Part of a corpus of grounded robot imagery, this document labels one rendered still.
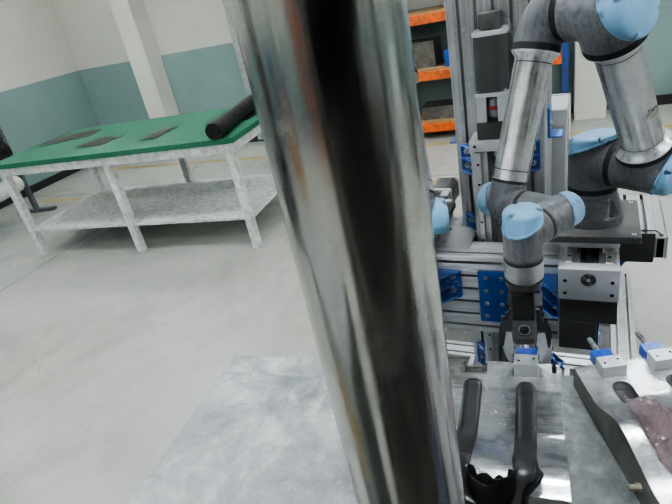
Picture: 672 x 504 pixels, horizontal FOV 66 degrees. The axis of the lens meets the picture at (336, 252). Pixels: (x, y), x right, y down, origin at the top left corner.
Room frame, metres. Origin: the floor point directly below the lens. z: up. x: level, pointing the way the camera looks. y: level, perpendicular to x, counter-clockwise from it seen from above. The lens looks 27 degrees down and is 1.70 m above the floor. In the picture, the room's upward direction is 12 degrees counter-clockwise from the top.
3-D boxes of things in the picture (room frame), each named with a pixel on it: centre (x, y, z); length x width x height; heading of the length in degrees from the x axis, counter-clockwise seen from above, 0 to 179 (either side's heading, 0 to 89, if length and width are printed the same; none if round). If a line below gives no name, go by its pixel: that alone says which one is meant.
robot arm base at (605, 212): (1.21, -0.68, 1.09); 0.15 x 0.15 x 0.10
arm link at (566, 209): (0.95, -0.44, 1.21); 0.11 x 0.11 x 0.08; 28
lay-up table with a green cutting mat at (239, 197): (4.63, 1.46, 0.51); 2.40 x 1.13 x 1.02; 68
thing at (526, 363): (0.91, -0.37, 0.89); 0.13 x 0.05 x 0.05; 157
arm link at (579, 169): (1.20, -0.68, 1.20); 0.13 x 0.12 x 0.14; 28
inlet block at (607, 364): (0.89, -0.54, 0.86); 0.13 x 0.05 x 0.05; 174
